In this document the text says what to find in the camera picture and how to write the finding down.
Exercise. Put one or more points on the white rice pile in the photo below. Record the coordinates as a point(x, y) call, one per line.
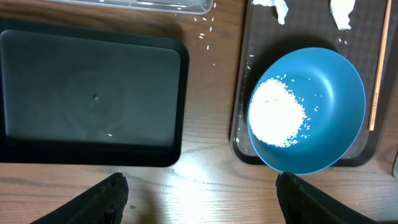
point(274, 114)

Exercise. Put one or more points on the dark brown serving tray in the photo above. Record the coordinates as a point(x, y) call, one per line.
point(309, 23)

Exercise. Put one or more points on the grey dishwasher rack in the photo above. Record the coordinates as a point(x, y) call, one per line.
point(395, 167)

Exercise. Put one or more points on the wooden chopstick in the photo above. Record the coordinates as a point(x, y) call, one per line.
point(380, 64)

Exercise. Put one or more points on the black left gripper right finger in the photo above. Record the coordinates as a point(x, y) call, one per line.
point(302, 203)

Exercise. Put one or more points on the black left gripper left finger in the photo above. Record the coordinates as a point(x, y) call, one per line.
point(103, 203)

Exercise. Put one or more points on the crumpled white napkin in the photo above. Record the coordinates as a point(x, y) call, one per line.
point(339, 9)

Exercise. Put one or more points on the dark blue plate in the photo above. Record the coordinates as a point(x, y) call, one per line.
point(332, 93)

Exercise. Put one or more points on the black plastic bin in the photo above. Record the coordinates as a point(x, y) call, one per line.
point(73, 95)

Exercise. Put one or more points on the clear plastic bin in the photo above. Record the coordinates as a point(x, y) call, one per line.
point(195, 7)

